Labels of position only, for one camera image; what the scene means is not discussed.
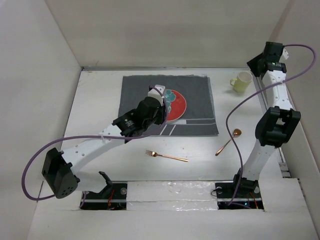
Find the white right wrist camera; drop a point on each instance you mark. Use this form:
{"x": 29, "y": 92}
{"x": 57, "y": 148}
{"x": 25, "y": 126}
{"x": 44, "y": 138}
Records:
{"x": 285, "y": 54}

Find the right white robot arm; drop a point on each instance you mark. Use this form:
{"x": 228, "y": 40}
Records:
{"x": 278, "y": 123}

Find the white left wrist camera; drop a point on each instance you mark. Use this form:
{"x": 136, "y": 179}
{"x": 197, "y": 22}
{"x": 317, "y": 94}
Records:
{"x": 157, "y": 92}

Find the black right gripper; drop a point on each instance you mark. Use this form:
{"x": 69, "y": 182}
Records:
{"x": 252, "y": 64}

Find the red and teal round plate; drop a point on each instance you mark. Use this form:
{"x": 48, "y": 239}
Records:
{"x": 176, "y": 104}

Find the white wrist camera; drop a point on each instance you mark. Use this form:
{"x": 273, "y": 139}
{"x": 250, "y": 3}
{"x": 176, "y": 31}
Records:
{"x": 157, "y": 92}
{"x": 285, "y": 54}

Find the grey striped cloth placemat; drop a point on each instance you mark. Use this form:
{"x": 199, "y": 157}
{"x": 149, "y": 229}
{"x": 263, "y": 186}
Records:
{"x": 199, "y": 117}

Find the copper fork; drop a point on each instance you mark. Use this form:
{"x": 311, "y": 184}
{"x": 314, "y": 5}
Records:
{"x": 155, "y": 154}

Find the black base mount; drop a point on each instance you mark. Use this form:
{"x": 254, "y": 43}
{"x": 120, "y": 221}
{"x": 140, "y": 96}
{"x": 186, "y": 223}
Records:
{"x": 113, "y": 197}
{"x": 244, "y": 199}

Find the white foam front board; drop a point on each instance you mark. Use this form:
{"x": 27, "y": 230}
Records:
{"x": 190, "y": 201}

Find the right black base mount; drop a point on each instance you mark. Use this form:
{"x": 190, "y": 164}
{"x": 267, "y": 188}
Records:
{"x": 244, "y": 199}

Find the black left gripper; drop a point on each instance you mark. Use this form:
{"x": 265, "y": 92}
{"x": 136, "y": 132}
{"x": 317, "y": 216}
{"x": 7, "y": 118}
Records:
{"x": 162, "y": 114}

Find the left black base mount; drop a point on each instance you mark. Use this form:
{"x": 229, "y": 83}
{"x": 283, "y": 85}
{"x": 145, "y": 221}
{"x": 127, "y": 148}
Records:
{"x": 113, "y": 197}

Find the yellow-green mug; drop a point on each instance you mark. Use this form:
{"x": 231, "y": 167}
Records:
{"x": 241, "y": 82}

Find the copper spoon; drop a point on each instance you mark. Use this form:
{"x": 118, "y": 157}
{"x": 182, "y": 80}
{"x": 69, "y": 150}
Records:
{"x": 236, "y": 133}

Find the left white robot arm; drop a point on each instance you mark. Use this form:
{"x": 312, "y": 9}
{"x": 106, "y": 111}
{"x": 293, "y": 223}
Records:
{"x": 60, "y": 167}

